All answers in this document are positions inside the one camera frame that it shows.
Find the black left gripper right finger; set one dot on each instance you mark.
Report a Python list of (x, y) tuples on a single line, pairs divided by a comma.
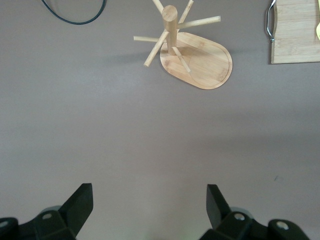
[(235, 225)]

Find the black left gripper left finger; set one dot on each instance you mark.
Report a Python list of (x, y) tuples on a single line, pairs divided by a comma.
[(62, 222)]

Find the wooden cup rack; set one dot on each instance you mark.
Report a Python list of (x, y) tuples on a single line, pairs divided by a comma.
[(207, 65)]

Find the brown table cloth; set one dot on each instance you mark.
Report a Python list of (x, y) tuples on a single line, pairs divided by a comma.
[(150, 137)]

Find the yellow plastic fork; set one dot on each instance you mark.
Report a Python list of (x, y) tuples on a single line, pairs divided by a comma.
[(318, 31)]

